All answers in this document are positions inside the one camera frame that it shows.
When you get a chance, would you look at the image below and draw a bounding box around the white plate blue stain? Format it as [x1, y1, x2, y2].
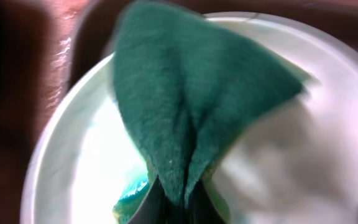
[20, 12, 358, 224]

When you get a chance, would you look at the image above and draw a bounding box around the dark brown serving tray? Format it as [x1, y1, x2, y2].
[66, 0, 358, 87]

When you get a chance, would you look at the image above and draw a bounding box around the green yellow sponge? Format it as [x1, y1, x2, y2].
[112, 1, 307, 223]

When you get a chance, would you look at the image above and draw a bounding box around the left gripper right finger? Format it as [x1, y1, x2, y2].
[188, 180, 225, 224]

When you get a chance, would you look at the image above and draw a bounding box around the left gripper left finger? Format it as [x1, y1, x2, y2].
[127, 175, 173, 224]

